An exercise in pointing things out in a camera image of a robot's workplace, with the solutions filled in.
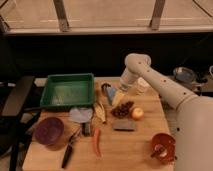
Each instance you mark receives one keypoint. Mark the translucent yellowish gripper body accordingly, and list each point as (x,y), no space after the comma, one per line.
(118,97)

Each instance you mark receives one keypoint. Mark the blue and yellow sponge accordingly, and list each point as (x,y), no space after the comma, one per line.
(111,91)

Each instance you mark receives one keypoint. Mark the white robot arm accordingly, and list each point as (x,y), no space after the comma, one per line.
(194,138)

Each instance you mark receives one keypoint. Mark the small dark metal cup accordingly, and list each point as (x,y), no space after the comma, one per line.
(104,86)

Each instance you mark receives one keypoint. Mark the white plastic cup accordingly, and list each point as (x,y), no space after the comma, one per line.
(142,85)

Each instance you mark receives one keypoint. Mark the bunch of dark grapes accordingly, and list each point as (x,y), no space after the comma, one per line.
(122,110)

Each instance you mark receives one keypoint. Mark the red yellow apple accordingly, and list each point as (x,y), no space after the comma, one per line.
(137,113)

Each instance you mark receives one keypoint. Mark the yellow banana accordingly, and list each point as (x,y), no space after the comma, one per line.
(100,111)

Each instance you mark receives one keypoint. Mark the grey rectangular block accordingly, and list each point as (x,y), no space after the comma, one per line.
(124,125)

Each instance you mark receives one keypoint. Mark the orange carrot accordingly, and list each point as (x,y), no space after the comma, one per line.
(95,142)

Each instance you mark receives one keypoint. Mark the green plastic tray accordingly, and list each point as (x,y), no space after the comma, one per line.
(63,91)

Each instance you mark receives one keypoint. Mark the orange bowl with utensil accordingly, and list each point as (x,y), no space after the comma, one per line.
(163,147)

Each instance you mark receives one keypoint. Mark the black chair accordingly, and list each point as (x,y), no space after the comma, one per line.
(12,130)

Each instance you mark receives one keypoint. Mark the black handled scissors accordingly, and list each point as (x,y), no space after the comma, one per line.
(69,148)

